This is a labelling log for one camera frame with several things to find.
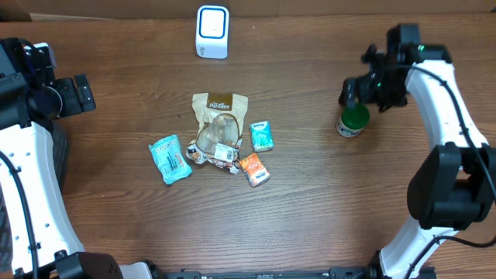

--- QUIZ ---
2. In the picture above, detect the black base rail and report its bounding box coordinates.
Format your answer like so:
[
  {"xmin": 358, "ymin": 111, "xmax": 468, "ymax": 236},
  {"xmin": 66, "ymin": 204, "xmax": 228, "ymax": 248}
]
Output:
[{"xmin": 161, "ymin": 267, "xmax": 383, "ymax": 279}]

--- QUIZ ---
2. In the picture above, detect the teal Kleenex tissue pack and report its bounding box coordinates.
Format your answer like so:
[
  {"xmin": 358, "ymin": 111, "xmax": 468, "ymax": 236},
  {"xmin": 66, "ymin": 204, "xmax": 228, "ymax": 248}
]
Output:
[{"xmin": 250, "ymin": 121, "xmax": 275, "ymax": 153}]

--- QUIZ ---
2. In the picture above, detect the dark grey plastic basket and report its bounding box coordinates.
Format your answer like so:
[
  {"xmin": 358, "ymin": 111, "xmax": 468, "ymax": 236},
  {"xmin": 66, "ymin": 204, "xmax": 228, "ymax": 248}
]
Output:
[{"xmin": 51, "ymin": 122, "xmax": 69, "ymax": 188}]

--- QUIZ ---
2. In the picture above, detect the orange tissue pack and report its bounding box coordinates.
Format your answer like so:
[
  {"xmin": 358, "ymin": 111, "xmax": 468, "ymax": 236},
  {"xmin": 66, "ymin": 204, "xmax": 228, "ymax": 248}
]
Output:
[{"xmin": 240, "ymin": 153, "xmax": 270, "ymax": 188}]

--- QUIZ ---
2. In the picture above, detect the mint green wipes pack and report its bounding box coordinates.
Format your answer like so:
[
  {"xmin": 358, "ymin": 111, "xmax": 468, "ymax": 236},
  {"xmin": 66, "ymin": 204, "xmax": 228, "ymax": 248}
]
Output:
[{"xmin": 149, "ymin": 134, "xmax": 192, "ymax": 185}]

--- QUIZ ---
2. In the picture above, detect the green lid jar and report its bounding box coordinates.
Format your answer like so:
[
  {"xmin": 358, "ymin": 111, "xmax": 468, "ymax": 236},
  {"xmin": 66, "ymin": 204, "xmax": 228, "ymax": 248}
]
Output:
[{"xmin": 336, "ymin": 104, "xmax": 370, "ymax": 137}]

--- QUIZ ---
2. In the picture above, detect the beige snack pouch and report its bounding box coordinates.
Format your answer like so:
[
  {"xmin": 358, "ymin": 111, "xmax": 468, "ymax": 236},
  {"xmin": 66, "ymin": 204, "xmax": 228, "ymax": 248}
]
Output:
[{"xmin": 186, "ymin": 92, "xmax": 249, "ymax": 174}]

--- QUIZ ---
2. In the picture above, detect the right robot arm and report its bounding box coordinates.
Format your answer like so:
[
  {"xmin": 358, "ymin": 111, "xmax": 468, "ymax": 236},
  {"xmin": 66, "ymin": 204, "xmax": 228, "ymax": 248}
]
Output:
[{"xmin": 329, "ymin": 24, "xmax": 495, "ymax": 279}]

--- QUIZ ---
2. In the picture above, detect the white barcode scanner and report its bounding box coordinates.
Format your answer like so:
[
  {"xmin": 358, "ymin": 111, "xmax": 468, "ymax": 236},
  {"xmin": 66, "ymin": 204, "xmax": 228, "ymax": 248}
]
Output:
[{"xmin": 195, "ymin": 5, "xmax": 229, "ymax": 60}]

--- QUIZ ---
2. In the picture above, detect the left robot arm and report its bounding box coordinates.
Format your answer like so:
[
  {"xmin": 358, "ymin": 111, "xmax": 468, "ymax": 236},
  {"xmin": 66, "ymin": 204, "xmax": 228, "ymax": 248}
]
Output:
[{"xmin": 1, "ymin": 38, "xmax": 160, "ymax": 278}]

